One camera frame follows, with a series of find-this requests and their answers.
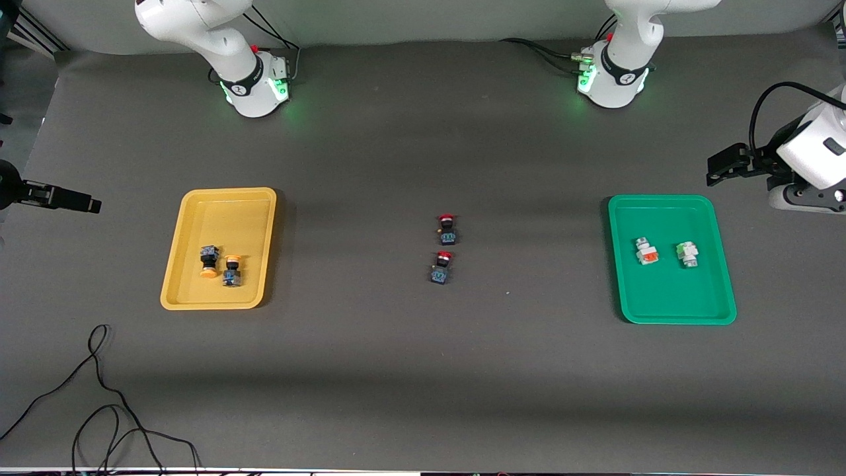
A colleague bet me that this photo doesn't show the black arm wrist cable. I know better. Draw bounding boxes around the black arm wrist cable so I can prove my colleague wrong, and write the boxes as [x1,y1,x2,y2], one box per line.
[749,81,846,156]

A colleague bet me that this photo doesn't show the green plastic tray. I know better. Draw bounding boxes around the green plastic tray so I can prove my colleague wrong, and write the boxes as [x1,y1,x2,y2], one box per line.
[607,194,738,325]

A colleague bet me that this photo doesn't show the thin black loose cable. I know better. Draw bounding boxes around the thin black loose cable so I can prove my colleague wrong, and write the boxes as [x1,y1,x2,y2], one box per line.
[0,324,202,473]

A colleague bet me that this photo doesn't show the yellow plastic tray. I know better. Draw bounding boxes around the yellow plastic tray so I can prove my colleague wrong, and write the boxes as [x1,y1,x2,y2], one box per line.
[159,187,278,311]

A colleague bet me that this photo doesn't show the dark grey table cloth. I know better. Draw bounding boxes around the dark grey table cloth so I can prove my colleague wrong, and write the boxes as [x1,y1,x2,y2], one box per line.
[0,26,846,471]

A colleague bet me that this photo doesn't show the aluminium frame rail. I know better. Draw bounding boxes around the aluminium frame rail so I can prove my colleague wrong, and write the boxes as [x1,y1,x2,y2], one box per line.
[13,10,70,54]

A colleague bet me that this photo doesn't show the black arm base cable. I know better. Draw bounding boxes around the black arm base cable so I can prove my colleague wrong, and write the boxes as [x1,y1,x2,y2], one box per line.
[239,5,301,83]
[499,38,589,72]

